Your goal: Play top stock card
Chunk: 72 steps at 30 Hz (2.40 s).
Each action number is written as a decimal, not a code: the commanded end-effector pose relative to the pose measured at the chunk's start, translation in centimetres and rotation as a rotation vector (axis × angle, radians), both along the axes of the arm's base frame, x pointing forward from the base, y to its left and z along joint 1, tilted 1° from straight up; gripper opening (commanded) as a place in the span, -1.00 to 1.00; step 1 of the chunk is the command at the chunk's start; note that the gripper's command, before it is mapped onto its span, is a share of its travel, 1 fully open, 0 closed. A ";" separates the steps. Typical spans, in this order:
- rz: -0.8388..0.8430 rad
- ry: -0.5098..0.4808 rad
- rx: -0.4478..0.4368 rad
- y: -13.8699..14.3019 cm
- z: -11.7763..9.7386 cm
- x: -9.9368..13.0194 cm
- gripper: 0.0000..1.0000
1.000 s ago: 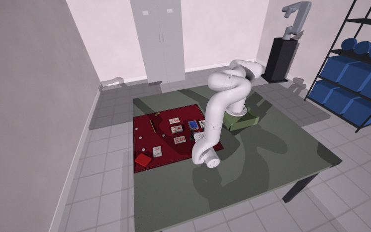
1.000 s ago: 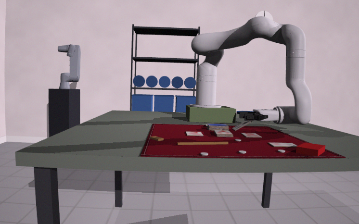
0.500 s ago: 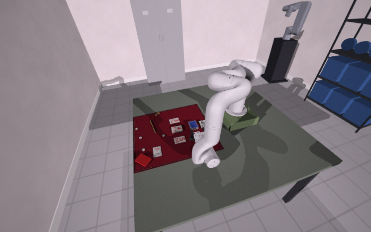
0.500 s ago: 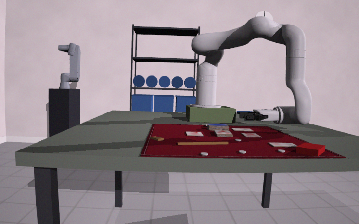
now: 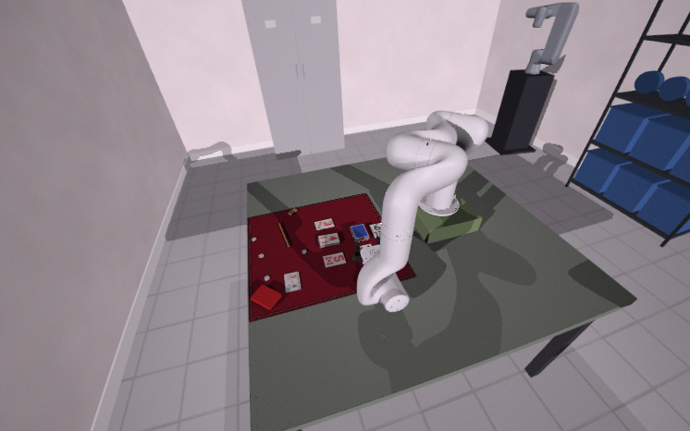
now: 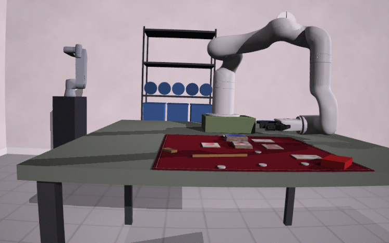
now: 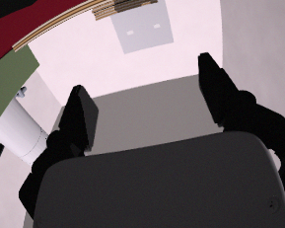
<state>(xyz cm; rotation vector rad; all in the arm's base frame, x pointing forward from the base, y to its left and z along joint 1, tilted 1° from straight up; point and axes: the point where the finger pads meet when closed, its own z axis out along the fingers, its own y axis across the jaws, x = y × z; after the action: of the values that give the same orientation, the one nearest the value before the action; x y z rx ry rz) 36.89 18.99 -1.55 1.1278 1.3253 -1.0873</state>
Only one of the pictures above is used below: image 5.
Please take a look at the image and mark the red rectangular box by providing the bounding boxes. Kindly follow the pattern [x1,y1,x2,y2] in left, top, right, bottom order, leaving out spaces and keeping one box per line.
[251,285,282,311]

